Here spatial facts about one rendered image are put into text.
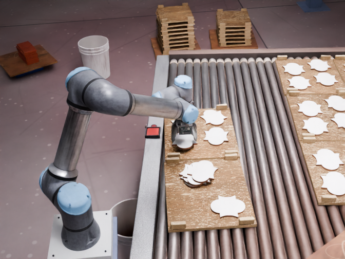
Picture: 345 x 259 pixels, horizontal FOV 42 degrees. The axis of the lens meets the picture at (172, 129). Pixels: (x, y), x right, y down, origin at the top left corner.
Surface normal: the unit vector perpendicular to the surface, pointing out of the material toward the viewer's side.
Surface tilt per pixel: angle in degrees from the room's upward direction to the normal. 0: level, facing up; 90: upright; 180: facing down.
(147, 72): 0
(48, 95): 0
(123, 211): 87
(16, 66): 0
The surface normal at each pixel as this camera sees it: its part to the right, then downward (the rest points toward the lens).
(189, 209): -0.04, -0.80
